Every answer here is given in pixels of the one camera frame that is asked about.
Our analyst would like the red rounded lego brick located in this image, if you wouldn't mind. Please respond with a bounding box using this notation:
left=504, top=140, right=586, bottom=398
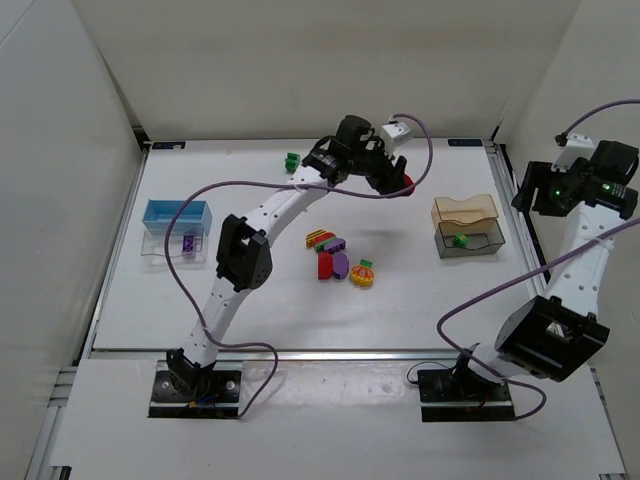
left=403, top=174, right=415, bottom=196

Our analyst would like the small green lego brick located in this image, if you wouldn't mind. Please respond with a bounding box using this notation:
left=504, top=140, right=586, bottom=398
left=452, top=233, right=469, bottom=249

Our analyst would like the green stepped lego block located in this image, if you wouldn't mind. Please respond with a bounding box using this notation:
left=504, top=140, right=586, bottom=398
left=284, top=152, right=301, bottom=174

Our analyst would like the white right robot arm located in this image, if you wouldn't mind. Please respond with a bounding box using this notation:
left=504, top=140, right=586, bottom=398
left=455, top=135, right=639, bottom=385

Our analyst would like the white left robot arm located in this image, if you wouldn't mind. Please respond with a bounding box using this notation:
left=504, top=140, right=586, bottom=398
left=167, top=115, right=412, bottom=397

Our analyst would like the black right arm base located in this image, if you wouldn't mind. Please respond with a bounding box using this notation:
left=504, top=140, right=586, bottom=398
left=406, top=361, right=515, bottom=423

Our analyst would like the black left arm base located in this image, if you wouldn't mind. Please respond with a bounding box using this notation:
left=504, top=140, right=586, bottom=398
left=148, top=362, right=243, bottom=420

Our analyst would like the orange translucent container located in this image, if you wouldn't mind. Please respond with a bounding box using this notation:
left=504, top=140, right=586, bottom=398
left=431, top=194, right=499, bottom=228

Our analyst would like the blue label sticker right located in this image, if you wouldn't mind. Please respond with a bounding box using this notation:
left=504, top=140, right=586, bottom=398
left=447, top=138, right=483, bottom=148

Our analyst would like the blue label sticker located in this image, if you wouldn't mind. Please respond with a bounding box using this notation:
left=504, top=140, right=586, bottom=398
left=151, top=141, right=186, bottom=150
left=447, top=138, right=483, bottom=148

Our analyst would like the grey translucent container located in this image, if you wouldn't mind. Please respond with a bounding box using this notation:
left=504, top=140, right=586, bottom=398
left=434, top=219, right=505, bottom=259

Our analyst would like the purple flat lego plate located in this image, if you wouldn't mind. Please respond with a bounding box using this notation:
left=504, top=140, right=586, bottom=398
left=323, top=238, right=346, bottom=254

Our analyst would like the red green rounded lego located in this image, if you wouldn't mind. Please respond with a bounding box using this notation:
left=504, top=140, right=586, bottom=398
left=314, top=232, right=337, bottom=253

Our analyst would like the purple half-round lego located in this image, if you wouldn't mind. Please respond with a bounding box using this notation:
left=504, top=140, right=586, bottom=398
left=332, top=252, right=350, bottom=280

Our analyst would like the yellow black striped lego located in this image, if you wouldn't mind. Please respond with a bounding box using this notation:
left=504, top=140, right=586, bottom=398
left=305, top=229, right=335, bottom=248

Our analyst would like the yellow orange printed lego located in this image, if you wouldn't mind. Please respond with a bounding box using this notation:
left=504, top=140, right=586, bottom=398
left=350, top=265, right=375, bottom=288

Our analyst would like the red half-round lego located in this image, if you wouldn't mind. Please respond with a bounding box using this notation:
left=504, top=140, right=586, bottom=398
left=317, top=251, right=333, bottom=280

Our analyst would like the purple lego in container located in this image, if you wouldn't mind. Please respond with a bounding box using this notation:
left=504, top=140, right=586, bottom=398
left=181, top=234, right=197, bottom=257

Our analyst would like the clear plastic container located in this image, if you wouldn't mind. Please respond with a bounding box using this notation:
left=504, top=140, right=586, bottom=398
left=140, top=230, right=209, bottom=269

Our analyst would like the blue plastic container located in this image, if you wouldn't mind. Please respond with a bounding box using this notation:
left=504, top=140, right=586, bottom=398
left=142, top=200, right=213, bottom=235

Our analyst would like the blue label sticker left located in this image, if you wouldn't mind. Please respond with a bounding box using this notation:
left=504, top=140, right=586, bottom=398
left=151, top=141, right=186, bottom=150

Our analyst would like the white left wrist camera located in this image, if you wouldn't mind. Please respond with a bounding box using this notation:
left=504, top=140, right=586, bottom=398
left=380, top=122, right=413, bottom=155

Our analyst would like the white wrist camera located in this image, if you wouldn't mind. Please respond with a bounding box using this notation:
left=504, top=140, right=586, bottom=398
left=380, top=122, right=413, bottom=155
left=551, top=134, right=595, bottom=173

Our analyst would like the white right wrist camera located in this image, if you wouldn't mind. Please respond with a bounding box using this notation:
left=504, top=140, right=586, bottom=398
left=551, top=134, right=595, bottom=173

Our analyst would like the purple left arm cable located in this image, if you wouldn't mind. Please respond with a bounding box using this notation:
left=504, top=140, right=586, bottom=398
left=162, top=112, right=434, bottom=420

